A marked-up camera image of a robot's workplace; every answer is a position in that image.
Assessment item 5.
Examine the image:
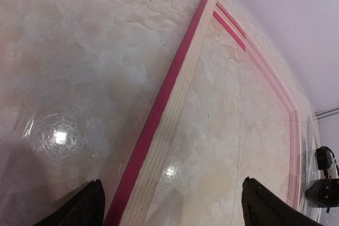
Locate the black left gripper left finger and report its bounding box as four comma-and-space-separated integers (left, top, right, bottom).
35, 179, 105, 226

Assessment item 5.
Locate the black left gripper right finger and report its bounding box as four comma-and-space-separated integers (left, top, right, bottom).
242, 177, 320, 226

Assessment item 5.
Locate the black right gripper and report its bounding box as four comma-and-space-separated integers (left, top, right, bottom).
306, 178, 338, 208

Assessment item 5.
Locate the pink wooden picture frame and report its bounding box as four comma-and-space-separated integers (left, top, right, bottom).
104, 0, 301, 225

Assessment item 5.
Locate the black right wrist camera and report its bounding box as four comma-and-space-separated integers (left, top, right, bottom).
315, 146, 338, 179

